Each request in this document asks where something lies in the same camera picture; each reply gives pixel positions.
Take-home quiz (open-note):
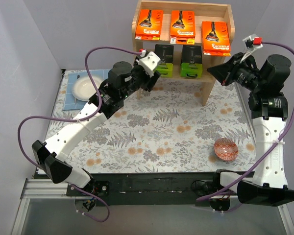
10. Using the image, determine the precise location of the floral tablecloth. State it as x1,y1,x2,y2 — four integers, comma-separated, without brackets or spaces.
37,66,263,175

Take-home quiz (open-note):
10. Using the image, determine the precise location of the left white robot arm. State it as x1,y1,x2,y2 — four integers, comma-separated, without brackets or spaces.
32,51,161,196

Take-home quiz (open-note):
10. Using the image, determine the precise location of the blue checkered cloth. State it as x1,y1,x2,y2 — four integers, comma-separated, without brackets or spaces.
62,68,112,112

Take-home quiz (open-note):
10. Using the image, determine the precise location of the red patterned bowl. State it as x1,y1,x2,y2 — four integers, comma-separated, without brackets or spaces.
214,138,239,161

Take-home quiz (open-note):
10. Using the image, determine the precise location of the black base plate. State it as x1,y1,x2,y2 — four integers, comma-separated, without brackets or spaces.
66,171,243,208

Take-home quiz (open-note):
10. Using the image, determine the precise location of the purple cable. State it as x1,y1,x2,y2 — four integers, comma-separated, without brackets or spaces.
17,46,145,223
196,41,294,213

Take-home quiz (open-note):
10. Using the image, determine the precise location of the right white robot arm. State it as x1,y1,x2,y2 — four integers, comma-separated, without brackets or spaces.
207,52,294,207

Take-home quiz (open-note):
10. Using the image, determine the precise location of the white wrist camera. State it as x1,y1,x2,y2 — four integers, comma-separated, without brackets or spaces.
241,34,263,61
138,49,161,77

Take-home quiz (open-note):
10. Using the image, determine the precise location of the white plate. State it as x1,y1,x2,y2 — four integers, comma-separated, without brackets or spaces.
72,76,96,101

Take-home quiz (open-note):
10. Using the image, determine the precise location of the orange razor box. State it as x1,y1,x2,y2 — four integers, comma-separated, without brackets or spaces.
135,9,163,41
169,10,196,45
201,21,231,56

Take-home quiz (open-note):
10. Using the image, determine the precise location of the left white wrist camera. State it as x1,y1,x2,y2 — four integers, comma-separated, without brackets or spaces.
138,49,161,77

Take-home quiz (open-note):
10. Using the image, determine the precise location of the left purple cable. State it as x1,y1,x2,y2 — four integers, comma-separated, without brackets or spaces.
17,46,145,223

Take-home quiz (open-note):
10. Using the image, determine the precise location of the wooden two-tier shelf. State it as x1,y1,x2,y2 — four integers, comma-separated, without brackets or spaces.
131,0,236,106

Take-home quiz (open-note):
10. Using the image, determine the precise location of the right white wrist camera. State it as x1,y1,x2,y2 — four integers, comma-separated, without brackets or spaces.
241,34,263,61

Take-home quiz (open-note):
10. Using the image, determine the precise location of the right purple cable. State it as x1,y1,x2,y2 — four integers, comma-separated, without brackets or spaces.
196,41,294,213

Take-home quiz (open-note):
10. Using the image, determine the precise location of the green black razor box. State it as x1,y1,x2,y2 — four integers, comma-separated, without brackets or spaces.
180,45,203,79
154,44,174,78

